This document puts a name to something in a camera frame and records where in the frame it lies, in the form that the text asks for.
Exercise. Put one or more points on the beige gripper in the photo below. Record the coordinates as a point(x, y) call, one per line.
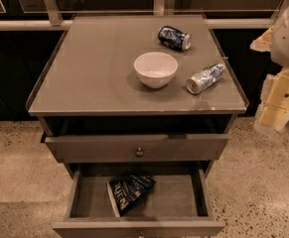
point(288, 40)

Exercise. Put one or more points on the blue chip bag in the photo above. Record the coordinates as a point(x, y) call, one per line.
point(125, 190)

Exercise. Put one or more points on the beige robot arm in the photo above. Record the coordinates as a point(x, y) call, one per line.
point(276, 41)

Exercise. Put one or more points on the grey drawer cabinet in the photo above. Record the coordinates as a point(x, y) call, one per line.
point(90, 88)

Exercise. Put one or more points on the grey open middle drawer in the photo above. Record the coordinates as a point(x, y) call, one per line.
point(178, 206)

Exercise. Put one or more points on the brass top drawer knob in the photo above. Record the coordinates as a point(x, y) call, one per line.
point(139, 153)

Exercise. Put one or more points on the grey top drawer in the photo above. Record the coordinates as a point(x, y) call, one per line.
point(122, 148)

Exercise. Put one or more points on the silver blue soda can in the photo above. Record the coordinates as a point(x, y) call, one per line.
point(205, 78)

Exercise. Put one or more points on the dark blue soda can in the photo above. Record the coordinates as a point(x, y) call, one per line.
point(174, 38)

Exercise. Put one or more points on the white ceramic bowl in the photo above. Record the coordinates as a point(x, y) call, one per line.
point(155, 69)

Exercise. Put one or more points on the metal railing frame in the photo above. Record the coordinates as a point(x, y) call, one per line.
point(46, 25)

